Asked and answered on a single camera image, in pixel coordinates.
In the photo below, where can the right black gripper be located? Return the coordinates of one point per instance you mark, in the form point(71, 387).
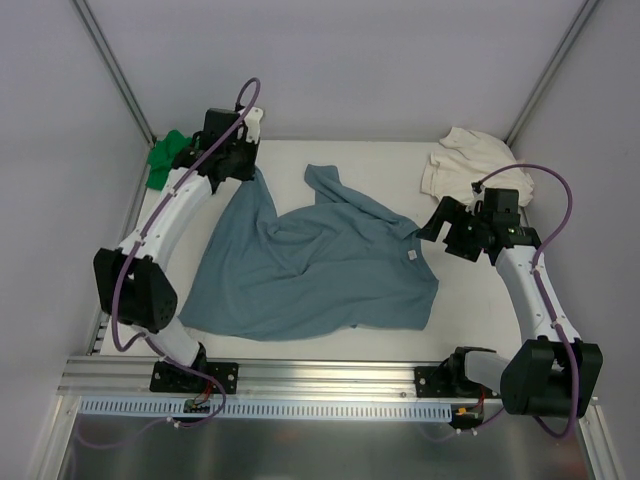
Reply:
point(458, 231)

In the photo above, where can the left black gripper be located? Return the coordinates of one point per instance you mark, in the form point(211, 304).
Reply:
point(235, 163)

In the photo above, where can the blue-grey t-shirt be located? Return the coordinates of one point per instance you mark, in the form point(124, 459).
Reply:
point(344, 261)

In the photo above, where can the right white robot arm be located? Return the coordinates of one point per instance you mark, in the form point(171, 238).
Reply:
point(554, 372)

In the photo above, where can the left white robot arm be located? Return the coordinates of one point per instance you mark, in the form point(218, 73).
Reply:
point(131, 279)

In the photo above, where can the cream white t-shirt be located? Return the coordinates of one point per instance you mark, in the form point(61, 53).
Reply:
point(460, 159)

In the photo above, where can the green folded t-shirt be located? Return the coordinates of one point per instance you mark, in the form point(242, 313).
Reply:
point(161, 157)

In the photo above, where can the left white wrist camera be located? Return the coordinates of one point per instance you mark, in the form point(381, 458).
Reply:
point(250, 130)

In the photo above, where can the left aluminium frame post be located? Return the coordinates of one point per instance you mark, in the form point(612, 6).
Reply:
point(100, 41)

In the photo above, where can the aluminium frame post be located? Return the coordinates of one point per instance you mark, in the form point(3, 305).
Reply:
point(100, 41)
point(544, 81)

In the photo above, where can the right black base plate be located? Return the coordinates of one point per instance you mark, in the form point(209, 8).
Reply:
point(437, 381)

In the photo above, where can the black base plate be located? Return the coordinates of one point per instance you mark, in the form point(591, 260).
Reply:
point(437, 381)
point(167, 378)

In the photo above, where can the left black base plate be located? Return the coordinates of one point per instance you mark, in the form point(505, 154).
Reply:
point(167, 378)

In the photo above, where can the right aluminium frame post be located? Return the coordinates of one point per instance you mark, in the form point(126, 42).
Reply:
point(544, 81)

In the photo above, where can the aluminium mounting rail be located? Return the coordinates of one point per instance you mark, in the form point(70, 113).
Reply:
point(255, 379)

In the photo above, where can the white slotted cable duct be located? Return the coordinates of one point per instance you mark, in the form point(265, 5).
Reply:
point(432, 412)

